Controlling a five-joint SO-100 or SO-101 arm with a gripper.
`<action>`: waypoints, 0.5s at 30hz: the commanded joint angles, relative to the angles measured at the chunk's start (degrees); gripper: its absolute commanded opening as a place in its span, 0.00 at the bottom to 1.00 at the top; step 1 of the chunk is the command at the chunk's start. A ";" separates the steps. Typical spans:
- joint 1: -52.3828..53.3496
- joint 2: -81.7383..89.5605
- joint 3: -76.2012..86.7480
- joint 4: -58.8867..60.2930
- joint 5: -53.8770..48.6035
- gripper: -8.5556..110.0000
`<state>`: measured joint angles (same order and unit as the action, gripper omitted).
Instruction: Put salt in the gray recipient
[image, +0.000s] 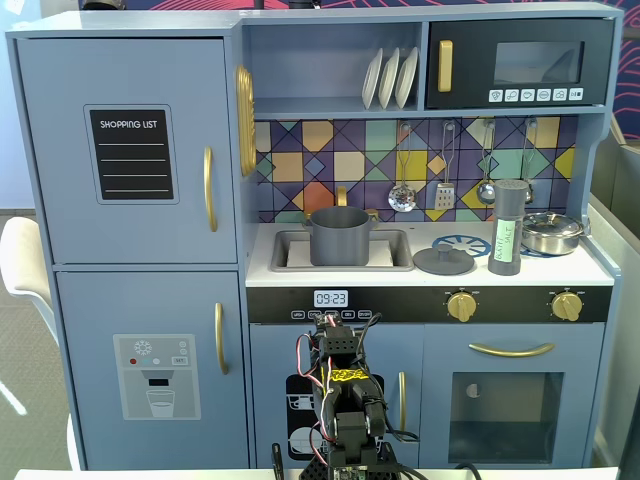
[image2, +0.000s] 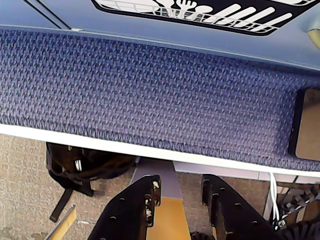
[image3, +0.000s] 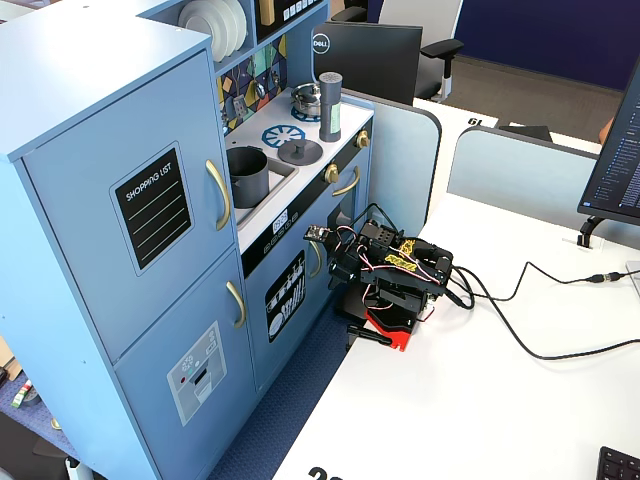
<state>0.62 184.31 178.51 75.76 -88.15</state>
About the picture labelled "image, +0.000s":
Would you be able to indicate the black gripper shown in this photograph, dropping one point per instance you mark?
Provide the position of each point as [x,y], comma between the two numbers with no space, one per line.
[334,324]

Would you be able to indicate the gray salt shaker green label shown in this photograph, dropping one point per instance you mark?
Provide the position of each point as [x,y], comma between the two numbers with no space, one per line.
[506,205]

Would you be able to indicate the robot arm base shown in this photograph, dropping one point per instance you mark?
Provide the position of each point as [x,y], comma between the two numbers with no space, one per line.
[315,467]

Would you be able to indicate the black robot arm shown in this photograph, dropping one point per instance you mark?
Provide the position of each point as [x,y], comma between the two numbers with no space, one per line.
[350,390]

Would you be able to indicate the white clock display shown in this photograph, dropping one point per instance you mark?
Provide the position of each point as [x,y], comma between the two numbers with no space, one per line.
[331,298]

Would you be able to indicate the blue dishwasher door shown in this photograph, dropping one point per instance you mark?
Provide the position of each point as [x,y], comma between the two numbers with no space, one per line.
[270,350]

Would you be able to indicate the black dishwasher sticker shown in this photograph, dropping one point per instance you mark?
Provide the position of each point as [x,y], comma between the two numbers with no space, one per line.
[297,400]

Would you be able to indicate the gray plastic pot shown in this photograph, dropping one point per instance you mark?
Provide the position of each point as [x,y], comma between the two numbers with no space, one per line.
[340,240]

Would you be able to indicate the gray toy sink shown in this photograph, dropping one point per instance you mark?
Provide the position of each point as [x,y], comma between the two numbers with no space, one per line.
[400,250]

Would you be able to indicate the oven door with window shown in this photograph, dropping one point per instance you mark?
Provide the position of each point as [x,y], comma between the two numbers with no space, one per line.
[440,350]

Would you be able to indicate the gold toy faucet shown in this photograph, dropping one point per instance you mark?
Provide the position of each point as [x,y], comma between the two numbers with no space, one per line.
[342,196]

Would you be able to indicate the gray pot lid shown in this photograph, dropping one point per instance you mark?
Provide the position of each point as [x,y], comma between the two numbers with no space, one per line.
[444,260]

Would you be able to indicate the gold stove knob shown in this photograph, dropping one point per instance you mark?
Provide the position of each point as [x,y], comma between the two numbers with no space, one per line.
[461,306]
[566,306]

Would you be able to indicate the metal skimmer spoon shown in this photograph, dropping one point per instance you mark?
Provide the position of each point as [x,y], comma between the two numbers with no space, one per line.
[402,198]

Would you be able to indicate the metal slotted spatula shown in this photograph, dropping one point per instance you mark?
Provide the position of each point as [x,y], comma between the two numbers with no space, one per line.
[444,196]

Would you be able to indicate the gray ice dispenser sticker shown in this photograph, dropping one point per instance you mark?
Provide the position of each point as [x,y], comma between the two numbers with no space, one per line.
[157,380]

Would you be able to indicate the metal ladle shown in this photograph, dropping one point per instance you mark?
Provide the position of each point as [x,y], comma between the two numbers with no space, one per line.
[485,192]

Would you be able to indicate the steel pot with lid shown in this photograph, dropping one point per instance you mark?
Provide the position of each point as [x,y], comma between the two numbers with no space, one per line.
[552,232]

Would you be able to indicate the fridge door with ice dispenser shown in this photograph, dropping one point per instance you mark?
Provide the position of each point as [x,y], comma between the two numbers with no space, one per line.
[90,310]

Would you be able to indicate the white toy plate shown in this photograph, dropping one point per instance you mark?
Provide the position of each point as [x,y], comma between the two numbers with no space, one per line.
[406,77]
[371,80]
[388,80]

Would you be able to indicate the blue toy kitchen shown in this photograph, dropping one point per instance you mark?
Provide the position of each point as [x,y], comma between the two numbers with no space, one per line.
[330,75]

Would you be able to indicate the metal hanging utensil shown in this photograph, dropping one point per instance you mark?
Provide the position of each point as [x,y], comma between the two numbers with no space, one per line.
[528,150]

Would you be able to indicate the black shopping list sticker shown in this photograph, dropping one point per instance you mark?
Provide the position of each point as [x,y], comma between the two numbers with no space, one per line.
[131,155]

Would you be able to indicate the white chair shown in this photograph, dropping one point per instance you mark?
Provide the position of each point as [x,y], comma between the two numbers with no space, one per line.
[20,260]

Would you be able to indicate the fridge door with shopping list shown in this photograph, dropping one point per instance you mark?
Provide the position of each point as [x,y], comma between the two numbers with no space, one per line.
[60,150]

